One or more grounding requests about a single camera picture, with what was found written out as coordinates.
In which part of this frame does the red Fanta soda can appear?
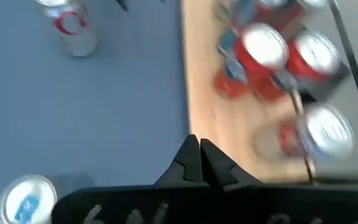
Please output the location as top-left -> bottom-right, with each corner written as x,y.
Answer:
286,29 -> 343,83
213,21 -> 291,102

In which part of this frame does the wooden tray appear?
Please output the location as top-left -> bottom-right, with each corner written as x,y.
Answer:
180,0 -> 358,184

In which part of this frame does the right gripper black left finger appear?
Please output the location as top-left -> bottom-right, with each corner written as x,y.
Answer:
154,134 -> 203,187

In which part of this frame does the silver Diet Coke can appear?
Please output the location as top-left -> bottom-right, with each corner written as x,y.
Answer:
278,104 -> 356,161
35,0 -> 98,58

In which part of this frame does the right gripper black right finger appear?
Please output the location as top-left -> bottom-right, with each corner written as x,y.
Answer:
201,139 -> 260,190

